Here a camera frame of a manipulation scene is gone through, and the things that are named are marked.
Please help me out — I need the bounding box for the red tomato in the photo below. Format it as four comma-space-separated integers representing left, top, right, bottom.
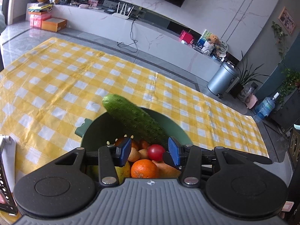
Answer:
147, 144, 166, 162

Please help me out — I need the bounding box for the orange mandarin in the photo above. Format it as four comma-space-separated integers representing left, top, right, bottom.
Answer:
114, 137, 139, 151
139, 140, 150, 150
131, 159, 159, 179

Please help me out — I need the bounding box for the green cucumber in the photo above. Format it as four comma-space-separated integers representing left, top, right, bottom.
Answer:
102, 94, 168, 148

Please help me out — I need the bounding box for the red-green apple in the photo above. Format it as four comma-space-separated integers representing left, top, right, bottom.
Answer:
86, 161, 131, 184

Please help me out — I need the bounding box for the brown kiwi upper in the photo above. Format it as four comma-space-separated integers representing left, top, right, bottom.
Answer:
128, 147, 141, 163

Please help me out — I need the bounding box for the brown kiwi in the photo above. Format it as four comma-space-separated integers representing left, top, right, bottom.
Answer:
138, 149, 149, 160
128, 147, 141, 163

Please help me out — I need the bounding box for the green colander bowl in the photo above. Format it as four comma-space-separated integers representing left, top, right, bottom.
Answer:
75, 107, 192, 152

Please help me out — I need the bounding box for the brown kiwi lower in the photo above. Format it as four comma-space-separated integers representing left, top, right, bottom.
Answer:
138, 149, 149, 160

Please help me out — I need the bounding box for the silver trash can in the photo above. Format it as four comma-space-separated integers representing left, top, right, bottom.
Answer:
207, 62, 239, 99

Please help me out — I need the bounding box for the potted long-leaf plant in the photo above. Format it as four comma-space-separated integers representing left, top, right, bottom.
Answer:
229, 51, 269, 98

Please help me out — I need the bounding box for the pink stool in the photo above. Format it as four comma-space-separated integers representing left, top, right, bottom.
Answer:
244, 93, 258, 109

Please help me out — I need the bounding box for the blue water jug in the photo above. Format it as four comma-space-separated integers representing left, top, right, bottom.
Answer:
255, 92, 280, 120

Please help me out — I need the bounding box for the yellow checkered tablecloth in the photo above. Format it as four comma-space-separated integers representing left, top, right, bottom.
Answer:
1, 37, 267, 180

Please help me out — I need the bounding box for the white marble tv console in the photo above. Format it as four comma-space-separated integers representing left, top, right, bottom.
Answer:
52, 5, 220, 81

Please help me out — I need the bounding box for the dark cabinet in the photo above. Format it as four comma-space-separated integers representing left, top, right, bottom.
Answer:
269, 89, 300, 131

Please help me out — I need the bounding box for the teddy bear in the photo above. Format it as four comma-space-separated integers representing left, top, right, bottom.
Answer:
206, 34, 219, 45

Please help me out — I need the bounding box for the red box on shelf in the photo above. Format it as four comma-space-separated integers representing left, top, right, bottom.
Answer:
179, 30, 194, 44

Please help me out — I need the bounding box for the green ivy plant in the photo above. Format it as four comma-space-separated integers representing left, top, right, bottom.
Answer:
279, 67, 300, 106

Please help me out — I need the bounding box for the white wifi router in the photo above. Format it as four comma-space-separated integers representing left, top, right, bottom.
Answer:
112, 2, 134, 20

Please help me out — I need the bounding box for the orange shoebox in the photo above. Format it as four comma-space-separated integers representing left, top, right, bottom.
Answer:
41, 18, 67, 32

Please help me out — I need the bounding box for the pink boxes stack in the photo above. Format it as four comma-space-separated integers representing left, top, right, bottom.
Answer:
29, 11, 51, 28

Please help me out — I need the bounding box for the framed wall picture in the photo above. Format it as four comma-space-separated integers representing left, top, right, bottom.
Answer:
278, 7, 296, 35

